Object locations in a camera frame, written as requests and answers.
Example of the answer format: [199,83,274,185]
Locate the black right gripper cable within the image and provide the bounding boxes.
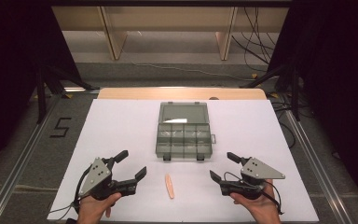
[262,180,285,217]

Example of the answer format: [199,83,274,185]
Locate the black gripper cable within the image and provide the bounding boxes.
[48,163,95,219]
[262,180,285,217]

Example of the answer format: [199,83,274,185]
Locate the dark curtain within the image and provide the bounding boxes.
[0,0,83,180]
[266,0,358,206]

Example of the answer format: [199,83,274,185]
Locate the person's left hand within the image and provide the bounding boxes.
[76,191,123,224]

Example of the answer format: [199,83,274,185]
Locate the white floor cable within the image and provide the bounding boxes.
[131,61,247,82]

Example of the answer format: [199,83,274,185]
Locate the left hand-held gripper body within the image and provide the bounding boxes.
[77,157,123,202]

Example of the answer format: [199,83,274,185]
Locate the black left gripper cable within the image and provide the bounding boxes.
[48,163,95,219]

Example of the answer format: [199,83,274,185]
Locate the bundle of black floor cables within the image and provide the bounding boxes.
[230,7,278,73]

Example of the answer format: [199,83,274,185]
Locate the black cable beside table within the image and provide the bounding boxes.
[269,98,296,149]

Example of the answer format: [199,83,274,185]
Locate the aluminium floor rail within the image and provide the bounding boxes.
[282,109,356,224]
[0,92,63,224]

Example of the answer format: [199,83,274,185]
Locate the white table cover sheet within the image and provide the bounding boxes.
[47,98,321,224]

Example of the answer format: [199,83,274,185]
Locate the clear plastic compartment box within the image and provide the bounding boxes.
[155,101,217,162]

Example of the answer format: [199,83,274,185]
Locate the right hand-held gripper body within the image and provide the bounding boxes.
[229,157,286,201]

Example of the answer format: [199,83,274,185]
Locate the light wooden bench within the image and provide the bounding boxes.
[51,6,290,62]

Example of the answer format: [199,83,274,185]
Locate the peach-coloured flat stick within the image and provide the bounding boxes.
[164,173,176,201]

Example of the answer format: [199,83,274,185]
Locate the black metal stand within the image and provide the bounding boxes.
[34,61,101,125]
[238,61,303,123]

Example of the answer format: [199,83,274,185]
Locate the person's right hand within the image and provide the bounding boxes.
[228,178,282,224]

